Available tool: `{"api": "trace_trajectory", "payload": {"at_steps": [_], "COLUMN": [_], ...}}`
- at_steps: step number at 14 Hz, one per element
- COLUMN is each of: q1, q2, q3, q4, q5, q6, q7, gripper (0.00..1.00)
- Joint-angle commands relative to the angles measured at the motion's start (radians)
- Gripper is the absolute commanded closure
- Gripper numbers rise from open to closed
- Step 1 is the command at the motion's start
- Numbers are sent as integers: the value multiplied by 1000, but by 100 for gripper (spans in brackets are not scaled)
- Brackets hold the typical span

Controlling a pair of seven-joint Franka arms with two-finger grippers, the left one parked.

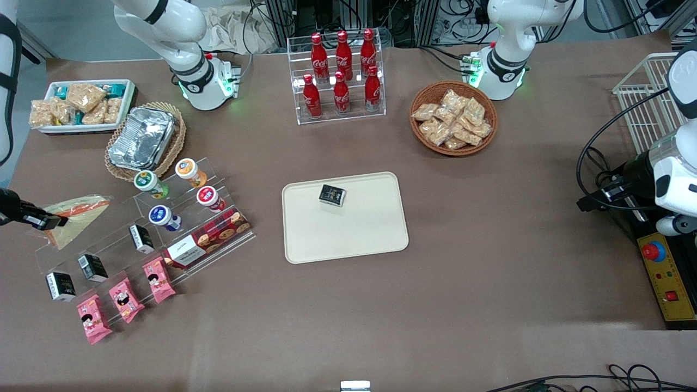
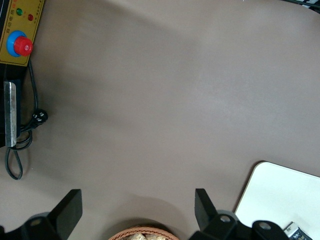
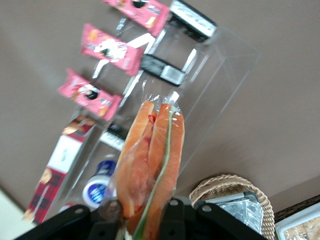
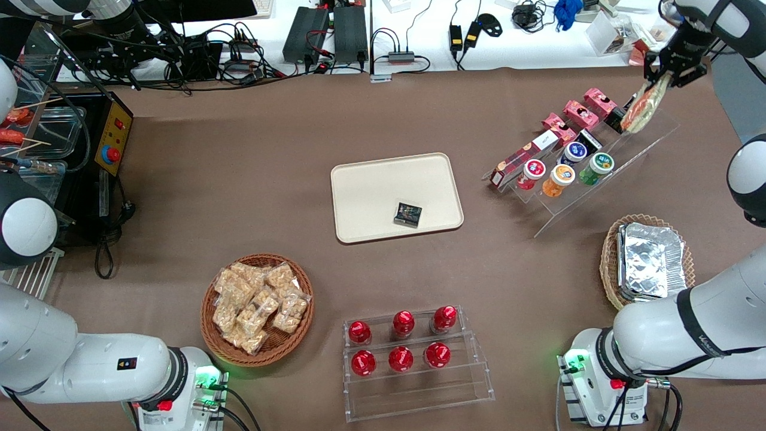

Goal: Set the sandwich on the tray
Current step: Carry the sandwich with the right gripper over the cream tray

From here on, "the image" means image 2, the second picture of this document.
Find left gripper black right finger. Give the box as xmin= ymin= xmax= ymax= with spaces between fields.
xmin=188 ymin=188 xmax=291 ymax=240

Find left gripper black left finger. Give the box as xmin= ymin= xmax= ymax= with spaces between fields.
xmin=0 ymin=189 xmax=84 ymax=240

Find cream rounded plastic tray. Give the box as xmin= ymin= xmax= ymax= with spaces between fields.
xmin=233 ymin=160 xmax=320 ymax=240

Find orange-brown wicker basket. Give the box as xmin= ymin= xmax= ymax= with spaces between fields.
xmin=107 ymin=225 xmax=180 ymax=240

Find small black white carton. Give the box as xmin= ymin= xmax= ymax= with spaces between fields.
xmin=283 ymin=221 xmax=314 ymax=240

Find tan bread pieces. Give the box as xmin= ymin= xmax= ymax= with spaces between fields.
xmin=124 ymin=232 xmax=166 ymax=240

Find red emergency stop button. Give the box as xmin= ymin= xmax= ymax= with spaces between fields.
xmin=6 ymin=30 xmax=34 ymax=58

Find black yellow control box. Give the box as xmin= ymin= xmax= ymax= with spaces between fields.
xmin=0 ymin=0 xmax=46 ymax=149

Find silver metal bracket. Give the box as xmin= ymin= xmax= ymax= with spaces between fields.
xmin=3 ymin=81 xmax=18 ymax=148

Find black power cable with plug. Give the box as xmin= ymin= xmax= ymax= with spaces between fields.
xmin=4 ymin=59 xmax=50 ymax=181

